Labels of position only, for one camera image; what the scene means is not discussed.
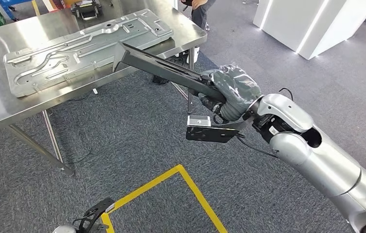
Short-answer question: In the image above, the black right wrist camera bracket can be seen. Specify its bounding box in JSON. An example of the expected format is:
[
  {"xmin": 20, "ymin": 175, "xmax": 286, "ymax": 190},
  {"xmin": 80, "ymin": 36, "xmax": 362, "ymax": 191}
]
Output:
[{"xmin": 186, "ymin": 120, "xmax": 255, "ymax": 144}]

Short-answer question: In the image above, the black plastic frame part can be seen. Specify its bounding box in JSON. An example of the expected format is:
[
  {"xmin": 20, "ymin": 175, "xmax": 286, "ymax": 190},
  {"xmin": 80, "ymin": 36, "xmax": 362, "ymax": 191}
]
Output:
[{"xmin": 112, "ymin": 42, "xmax": 227, "ymax": 103}]

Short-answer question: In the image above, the stamped sheet metal panel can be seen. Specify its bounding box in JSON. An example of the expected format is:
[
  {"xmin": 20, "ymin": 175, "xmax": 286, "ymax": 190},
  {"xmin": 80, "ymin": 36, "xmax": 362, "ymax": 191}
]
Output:
[{"xmin": 3, "ymin": 8, "xmax": 175, "ymax": 99}]

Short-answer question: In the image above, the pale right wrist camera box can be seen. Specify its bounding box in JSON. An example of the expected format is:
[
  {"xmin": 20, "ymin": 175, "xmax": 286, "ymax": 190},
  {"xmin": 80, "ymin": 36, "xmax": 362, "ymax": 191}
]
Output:
[{"xmin": 187, "ymin": 115, "xmax": 212, "ymax": 128}]

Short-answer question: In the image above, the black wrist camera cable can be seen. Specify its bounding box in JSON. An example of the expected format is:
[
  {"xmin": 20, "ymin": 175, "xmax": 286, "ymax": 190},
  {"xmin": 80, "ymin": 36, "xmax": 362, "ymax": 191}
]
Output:
[{"xmin": 235, "ymin": 134, "xmax": 279, "ymax": 159}]

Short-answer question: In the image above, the white display plinth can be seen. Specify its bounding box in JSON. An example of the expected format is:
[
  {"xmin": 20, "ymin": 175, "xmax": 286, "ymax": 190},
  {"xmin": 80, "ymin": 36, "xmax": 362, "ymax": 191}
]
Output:
[{"xmin": 253, "ymin": 0, "xmax": 366, "ymax": 61}]

